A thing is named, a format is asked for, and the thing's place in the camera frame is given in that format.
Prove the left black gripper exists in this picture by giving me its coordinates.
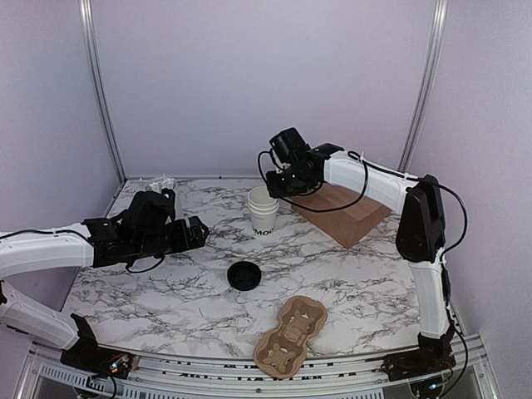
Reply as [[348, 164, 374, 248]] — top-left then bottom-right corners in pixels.
[[133, 215, 209, 260]]

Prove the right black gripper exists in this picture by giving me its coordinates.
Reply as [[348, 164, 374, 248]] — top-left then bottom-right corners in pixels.
[[265, 165, 311, 199]]

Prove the brown paper bag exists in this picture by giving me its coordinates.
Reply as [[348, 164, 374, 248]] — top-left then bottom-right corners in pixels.
[[291, 184, 391, 249]]

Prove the stack of white paper cups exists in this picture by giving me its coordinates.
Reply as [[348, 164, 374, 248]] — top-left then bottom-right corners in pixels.
[[248, 185, 280, 237]]

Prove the black plastic cup lid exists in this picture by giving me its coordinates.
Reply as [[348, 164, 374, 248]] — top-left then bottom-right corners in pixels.
[[227, 261, 262, 292]]

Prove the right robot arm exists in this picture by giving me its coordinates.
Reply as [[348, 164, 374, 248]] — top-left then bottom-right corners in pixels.
[[261, 137, 458, 381]]

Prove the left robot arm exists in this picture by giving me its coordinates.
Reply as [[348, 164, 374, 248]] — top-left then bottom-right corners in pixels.
[[1, 216, 209, 379]]

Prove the white canister with stirrers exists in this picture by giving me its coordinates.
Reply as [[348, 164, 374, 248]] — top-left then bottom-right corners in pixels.
[[145, 175, 185, 219]]

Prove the brown cardboard cup carrier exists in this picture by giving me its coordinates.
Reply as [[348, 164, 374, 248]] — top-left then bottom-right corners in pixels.
[[253, 296, 328, 379]]

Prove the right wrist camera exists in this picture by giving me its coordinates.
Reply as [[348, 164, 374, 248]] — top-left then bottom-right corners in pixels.
[[269, 127, 311, 165]]

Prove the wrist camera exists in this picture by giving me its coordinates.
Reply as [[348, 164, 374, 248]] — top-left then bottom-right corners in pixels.
[[269, 127, 311, 165], [124, 189, 175, 232]]

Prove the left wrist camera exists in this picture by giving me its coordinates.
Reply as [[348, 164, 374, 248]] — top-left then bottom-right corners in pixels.
[[124, 189, 175, 232]]

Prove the right aluminium frame post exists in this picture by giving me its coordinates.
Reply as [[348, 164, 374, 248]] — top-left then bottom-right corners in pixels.
[[398, 0, 449, 172]]

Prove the aluminium frame post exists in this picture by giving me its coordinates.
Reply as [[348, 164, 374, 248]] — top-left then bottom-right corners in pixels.
[[398, 0, 449, 172], [79, 0, 126, 186]]

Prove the left aluminium frame post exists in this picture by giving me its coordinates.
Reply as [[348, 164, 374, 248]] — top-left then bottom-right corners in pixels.
[[79, 0, 126, 186]]

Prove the aluminium front rail base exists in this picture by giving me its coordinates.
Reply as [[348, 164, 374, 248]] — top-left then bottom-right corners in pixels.
[[14, 335, 501, 398]]

